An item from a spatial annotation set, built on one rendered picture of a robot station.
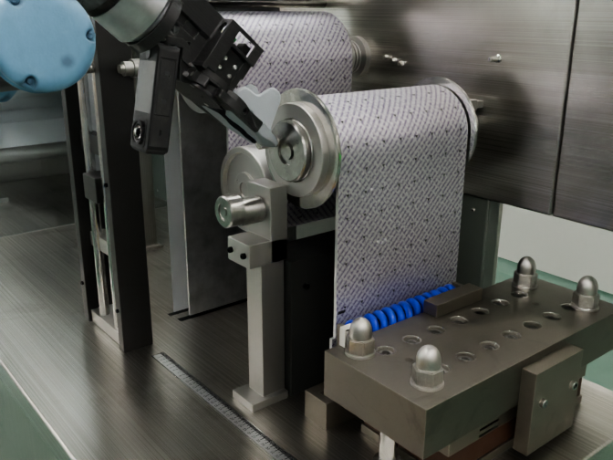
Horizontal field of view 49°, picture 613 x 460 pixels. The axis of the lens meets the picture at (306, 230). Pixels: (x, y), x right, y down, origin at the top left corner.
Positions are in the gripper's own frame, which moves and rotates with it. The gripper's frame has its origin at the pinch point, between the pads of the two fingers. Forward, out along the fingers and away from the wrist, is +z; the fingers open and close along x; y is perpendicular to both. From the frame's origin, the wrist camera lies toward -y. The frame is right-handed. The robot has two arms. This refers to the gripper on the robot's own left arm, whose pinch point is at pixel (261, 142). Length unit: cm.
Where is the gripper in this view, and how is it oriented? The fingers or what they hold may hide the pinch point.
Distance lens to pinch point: 82.3
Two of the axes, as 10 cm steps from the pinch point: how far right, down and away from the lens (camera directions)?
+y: 5.1, -8.5, 1.5
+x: -6.3, -2.5, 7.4
